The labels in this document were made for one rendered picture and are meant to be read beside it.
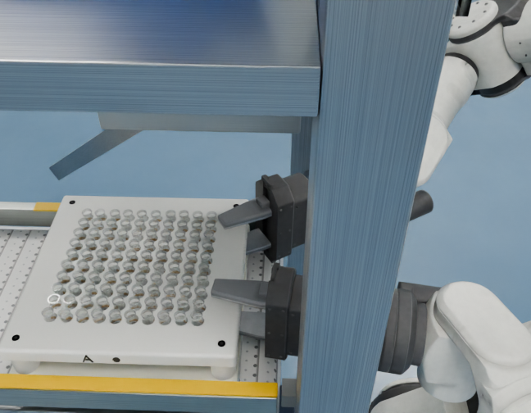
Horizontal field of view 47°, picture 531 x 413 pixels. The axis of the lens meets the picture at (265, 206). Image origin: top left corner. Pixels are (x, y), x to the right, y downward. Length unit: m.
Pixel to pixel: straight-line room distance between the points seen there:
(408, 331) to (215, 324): 0.20
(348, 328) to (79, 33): 0.27
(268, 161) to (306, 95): 2.13
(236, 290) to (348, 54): 0.38
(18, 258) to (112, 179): 1.57
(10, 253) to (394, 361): 0.53
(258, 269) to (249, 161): 1.66
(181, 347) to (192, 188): 1.72
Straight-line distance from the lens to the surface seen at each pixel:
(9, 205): 0.91
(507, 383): 0.59
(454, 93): 0.91
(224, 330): 0.65
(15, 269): 0.86
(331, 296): 0.42
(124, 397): 0.67
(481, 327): 0.61
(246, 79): 0.31
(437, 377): 0.66
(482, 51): 0.95
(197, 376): 0.67
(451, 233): 2.22
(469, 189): 2.43
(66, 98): 0.34
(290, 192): 0.72
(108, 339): 0.66
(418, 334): 0.63
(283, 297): 0.61
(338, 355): 0.48
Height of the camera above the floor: 1.47
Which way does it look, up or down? 41 degrees down
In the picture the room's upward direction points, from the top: straight up
